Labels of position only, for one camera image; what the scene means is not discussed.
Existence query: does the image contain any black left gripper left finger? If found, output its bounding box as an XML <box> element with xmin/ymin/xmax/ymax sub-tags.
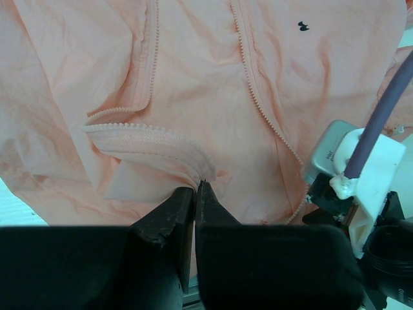
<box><xmin>1</xmin><ymin>188</ymin><xmax>194</xmax><ymax>309</ymax></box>

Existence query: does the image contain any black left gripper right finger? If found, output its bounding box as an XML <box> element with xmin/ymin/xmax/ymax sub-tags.
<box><xmin>195</xmin><ymin>181</ymin><xmax>363</xmax><ymax>309</ymax></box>

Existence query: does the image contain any pink hooded zip jacket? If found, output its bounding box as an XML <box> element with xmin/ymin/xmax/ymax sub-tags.
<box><xmin>1</xmin><ymin>1</ymin><xmax>412</xmax><ymax>225</ymax></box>

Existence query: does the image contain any aluminium table frame rail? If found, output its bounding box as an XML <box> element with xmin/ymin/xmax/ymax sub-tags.
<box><xmin>182</xmin><ymin>284</ymin><xmax>206</xmax><ymax>310</ymax></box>

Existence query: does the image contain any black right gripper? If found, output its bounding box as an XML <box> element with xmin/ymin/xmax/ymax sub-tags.
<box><xmin>303</xmin><ymin>174</ymin><xmax>412</xmax><ymax>309</ymax></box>

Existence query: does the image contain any grey white right wrist camera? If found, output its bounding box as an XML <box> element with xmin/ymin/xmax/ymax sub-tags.
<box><xmin>305</xmin><ymin>120</ymin><xmax>407</xmax><ymax>258</ymax></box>

